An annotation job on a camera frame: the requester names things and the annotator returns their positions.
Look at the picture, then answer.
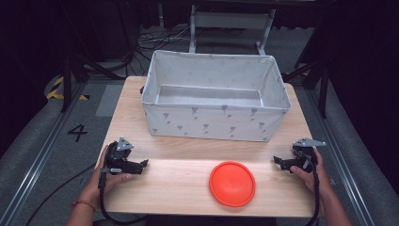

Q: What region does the grey fabric storage box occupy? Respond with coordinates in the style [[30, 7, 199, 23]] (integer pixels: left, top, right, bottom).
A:
[[140, 49, 293, 143]]

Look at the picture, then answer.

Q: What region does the thick black right gripper cable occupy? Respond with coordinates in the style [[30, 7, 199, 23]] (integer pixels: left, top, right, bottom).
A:
[[300, 152, 322, 226]]

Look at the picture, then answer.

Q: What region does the grey metal stand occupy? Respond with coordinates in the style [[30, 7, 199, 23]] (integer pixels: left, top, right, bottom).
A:
[[188, 4, 278, 57]]

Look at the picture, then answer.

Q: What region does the yellow black hazard tape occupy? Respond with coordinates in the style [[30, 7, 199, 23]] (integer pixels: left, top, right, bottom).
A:
[[46, 76, 91, 102]]

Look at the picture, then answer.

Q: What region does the thick black gripper cable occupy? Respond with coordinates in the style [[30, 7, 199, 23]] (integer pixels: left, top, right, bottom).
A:
[[300, 152, 322, 226], [97, 168, 149, 226]]

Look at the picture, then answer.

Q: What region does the thick black left gripper cable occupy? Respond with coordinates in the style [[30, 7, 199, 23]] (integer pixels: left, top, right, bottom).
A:
[[97, 168, 149, 226]]

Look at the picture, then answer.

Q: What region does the black tripod stand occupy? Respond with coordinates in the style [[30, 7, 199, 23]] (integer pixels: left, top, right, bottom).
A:
[[281, 56, 331, 120], [59, 46, 128, 113]]

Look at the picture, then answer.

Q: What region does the metal floor rail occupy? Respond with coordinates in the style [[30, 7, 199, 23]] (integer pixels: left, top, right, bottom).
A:
[[0, 80, 87, 226], [304, 88, 378, 226]]

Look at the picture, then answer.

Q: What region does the bundle of floor cables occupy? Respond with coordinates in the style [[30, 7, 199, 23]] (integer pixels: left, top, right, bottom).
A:
[[135, 25, 193, 57]]

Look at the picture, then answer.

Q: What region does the orange round plastic disc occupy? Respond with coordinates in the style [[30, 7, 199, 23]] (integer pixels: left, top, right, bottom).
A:
[[208, 160, 257, 208]]

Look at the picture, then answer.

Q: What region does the orange thread bracelet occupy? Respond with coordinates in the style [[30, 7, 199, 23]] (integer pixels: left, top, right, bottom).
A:
[[70, 200, 97, 213]]

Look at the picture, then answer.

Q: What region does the thin black cable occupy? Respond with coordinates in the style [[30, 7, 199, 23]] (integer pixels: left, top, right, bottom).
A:
[[24, 161, 99, 226]]

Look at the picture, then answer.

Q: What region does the person's left hand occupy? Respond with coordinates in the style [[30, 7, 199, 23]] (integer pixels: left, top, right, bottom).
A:
[[78, 145, 133, 209]]

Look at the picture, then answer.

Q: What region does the person's right hand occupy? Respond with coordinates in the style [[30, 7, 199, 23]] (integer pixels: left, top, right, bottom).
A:
[[289, 147, 332, 195]]

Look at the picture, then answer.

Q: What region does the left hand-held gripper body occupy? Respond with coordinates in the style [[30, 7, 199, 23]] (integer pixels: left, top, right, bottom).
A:
[[104, 137, 141, 175]]

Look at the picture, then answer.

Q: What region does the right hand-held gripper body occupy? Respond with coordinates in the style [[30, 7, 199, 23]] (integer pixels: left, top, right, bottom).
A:
[[289, 137, 327, 174]]

